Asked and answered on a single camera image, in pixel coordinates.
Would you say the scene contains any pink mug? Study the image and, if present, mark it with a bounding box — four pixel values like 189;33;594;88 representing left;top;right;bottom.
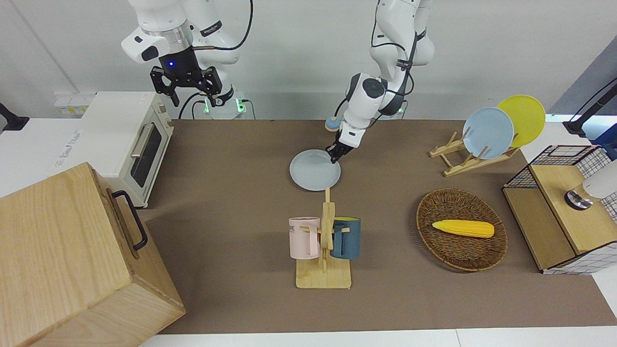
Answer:
288;217;322;260

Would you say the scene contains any white toaster oven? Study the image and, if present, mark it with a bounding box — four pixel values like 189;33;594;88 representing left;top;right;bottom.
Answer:
54;92;175;209

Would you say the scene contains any gray plate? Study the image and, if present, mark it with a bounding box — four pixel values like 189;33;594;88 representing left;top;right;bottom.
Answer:
289;149;342;192

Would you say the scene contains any yellow corn cob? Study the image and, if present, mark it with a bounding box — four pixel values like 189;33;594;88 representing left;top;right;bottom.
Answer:
432;220;495;239

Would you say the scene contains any brown table mat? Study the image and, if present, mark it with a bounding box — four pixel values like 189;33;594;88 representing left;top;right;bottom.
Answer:
140;119;617;334

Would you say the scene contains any large wooden box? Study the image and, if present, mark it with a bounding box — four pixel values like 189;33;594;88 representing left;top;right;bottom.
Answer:
0;162;187;347

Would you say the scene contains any light blue plate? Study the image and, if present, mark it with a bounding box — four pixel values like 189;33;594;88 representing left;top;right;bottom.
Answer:
462;107;515;160

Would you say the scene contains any wooden plate rack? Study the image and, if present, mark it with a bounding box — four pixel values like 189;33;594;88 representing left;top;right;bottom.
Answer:
429;131;521;177

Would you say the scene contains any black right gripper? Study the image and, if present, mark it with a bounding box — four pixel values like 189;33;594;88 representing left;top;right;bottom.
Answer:
149;46;223;108

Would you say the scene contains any black box handle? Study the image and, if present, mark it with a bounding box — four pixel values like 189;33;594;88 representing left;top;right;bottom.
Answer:
112;190;148;251

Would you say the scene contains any brown wicker basket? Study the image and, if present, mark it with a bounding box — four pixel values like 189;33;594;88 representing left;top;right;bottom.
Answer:
416;188;508;272

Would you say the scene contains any yellow plate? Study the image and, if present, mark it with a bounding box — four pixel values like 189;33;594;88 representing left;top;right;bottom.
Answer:
496;95;546;148

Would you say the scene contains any wooden mug tree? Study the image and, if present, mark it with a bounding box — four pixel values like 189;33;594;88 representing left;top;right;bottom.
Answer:
295;187;352;290

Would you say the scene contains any blue object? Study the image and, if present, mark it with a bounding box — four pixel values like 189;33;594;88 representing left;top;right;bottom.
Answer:
592;124;617;160

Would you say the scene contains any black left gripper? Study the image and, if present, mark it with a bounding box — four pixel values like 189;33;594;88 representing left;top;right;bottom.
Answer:
328;137;356;164

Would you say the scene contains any black mount bracket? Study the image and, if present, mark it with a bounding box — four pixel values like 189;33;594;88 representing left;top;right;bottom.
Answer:
0;103;29;132

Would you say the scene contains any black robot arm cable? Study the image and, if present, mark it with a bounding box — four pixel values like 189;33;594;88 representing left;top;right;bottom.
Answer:
193;0;255;52

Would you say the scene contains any wire and wood shelf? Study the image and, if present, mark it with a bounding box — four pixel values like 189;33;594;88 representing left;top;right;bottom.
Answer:
502;145;617;275

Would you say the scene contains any dark blue mug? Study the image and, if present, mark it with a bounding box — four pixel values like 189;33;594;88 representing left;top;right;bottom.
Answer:
331;217;362;260

